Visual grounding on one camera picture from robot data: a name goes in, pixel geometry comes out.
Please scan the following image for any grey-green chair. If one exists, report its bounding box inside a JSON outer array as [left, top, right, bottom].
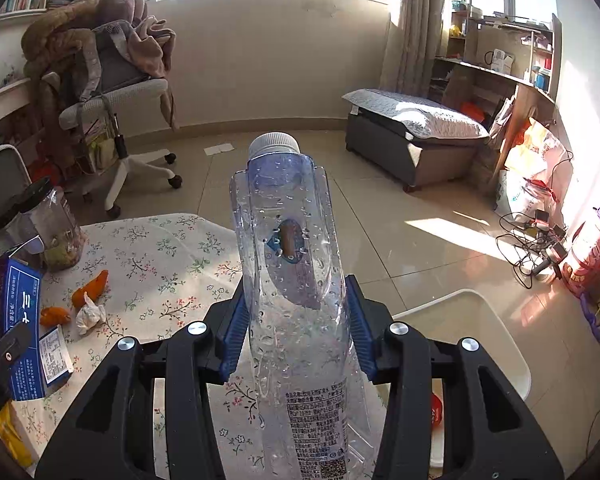
[[0, 132, 33, 251]]

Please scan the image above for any tangle of black cables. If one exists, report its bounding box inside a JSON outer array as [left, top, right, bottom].
[[497, 210, 571, 290]]

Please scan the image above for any clear jar with black lid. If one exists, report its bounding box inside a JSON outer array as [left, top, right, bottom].
[[0, 177, 87, 273]]

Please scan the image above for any quilted grey bench cushion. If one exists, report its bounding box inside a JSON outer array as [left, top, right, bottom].
[[342, 88, 491, 142]]

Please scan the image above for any pink plastic container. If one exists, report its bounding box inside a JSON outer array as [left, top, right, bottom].
[[562, 202, 600, 301]]

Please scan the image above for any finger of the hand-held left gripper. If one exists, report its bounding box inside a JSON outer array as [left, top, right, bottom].
[[0, 321, 33, 378]]

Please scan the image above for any brown blanket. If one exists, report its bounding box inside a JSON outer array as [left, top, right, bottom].
[[21, 0, 151, 111]]

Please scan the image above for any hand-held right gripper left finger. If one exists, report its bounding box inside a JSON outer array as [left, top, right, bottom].
[[35, 284, 250, 480]]

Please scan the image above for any clear plastic water bottle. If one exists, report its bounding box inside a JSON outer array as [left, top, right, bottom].
[[229, 131, 382, 480]]

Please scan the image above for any white office chair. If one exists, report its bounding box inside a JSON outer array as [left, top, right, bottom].
[[40, 20, 183, 218]]

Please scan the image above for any floral tablecloth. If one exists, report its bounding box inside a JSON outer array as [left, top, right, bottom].
[[10, 212, 396, 480]]

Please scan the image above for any beige curtain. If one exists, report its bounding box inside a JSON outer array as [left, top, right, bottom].
[[380, 0, 453, 98]]

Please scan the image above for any yellow package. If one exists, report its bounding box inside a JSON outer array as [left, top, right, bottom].
[[0, 402, 36, 468]]

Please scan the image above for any grey storage bench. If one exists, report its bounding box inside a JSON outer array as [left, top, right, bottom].
[[345, 102, 481, 193]]

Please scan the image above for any white woven sack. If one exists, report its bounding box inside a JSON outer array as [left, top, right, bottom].
[[495, 170, 556, 217]]

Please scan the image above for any blue carton box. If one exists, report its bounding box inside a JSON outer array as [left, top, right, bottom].
[[0, 245, 75, 402]]

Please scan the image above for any orange and white plastic bag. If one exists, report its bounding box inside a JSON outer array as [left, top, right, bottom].
[[505, 117, 567, 176]]

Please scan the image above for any white plastic bin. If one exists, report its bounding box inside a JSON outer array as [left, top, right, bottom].
[[392, 288, 532, 468]]

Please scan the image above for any wooden desk shelf unit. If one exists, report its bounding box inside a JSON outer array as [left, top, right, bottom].
[[430, 7, 563, 211]]

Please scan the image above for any small orange peel piece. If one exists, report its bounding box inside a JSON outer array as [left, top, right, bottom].
[[40, 306, 72, 327]]

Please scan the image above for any white tissue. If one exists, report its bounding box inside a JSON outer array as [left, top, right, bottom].
[[75, 292, 107, 336]]

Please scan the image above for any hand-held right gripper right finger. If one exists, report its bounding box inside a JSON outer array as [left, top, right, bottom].
[[346, 274, 565, 480]]

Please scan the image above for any pink blanket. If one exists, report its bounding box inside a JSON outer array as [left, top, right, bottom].
[[125, 15, 181, 131]]

